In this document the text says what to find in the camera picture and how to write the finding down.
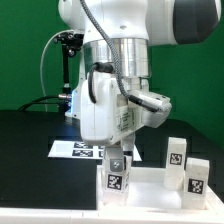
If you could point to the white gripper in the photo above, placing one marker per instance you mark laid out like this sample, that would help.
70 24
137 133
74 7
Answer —
109 120

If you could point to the white square table top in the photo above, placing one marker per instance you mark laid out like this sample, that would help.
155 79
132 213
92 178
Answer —
147 193

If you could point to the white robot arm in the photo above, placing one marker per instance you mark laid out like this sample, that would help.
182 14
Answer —
119 33

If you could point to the white sheet with tags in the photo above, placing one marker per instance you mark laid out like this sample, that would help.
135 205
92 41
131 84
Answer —
75 150

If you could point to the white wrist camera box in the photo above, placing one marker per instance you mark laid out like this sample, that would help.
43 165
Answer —
155 108

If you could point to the white L-shaped obstacle wall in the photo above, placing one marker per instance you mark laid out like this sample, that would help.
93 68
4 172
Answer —
104 216

